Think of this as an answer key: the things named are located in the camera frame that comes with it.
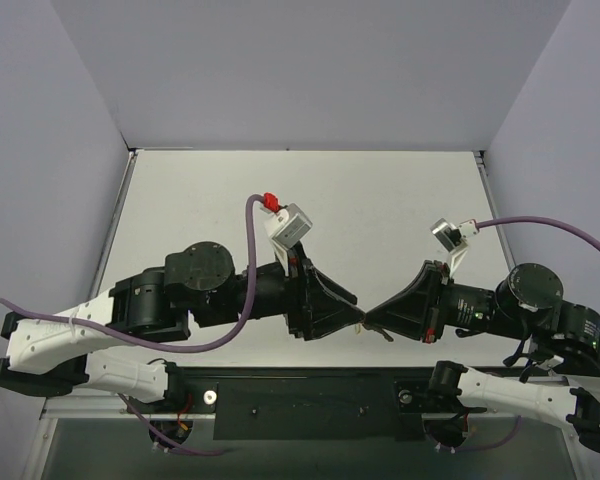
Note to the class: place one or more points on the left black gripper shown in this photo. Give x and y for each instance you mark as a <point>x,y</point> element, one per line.
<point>296,298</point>

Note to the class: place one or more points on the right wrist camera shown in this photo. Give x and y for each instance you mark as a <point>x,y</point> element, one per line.
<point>451,239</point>

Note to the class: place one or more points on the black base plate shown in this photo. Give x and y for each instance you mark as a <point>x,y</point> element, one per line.
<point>307,403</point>

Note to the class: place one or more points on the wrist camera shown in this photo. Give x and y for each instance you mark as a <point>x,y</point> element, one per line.
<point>451,239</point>
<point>285,229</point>

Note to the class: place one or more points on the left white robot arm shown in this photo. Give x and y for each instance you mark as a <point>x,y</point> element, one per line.
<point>51,355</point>

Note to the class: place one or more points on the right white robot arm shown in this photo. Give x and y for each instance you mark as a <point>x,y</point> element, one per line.
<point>560,340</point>

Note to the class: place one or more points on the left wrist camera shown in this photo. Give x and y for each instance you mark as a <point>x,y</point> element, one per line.
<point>285,229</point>

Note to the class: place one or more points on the silver key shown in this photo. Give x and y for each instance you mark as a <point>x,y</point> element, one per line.
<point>383,333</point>

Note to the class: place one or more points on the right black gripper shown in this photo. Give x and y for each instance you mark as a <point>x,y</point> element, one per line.
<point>435,303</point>

